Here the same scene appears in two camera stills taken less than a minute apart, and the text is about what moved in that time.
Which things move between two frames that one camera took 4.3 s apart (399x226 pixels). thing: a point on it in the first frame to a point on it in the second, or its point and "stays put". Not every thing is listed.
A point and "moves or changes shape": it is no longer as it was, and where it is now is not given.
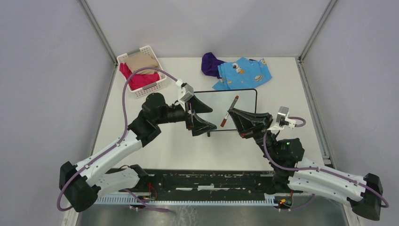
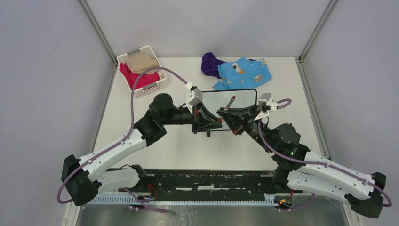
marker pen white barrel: [223, 122] moves or changes shape
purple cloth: [209, 65] stays put
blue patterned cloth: [242, 73] stays put
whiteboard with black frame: [220, 101] stays put
